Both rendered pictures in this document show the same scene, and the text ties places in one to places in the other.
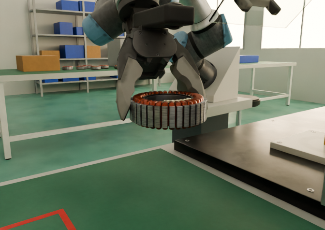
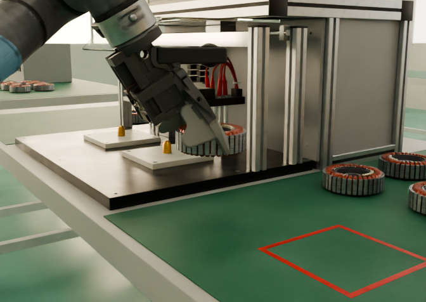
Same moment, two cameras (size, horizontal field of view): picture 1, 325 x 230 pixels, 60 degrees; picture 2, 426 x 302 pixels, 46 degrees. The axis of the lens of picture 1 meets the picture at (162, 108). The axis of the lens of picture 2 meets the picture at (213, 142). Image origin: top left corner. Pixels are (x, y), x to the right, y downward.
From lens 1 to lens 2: 86 cm
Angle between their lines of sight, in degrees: 87
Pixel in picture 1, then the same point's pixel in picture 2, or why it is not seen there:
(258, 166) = (198, 176)
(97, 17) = (15, 38)
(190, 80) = not seen: hidden behind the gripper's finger
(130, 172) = (177, 227)
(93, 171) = (170, 244)
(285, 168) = (201, 171)
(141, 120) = (239, 147)
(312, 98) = not seen: outside the picture
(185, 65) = not seen: hidden behind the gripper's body
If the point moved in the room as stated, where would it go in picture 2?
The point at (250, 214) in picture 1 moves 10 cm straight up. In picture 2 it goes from (253, 193) to (254, 140)
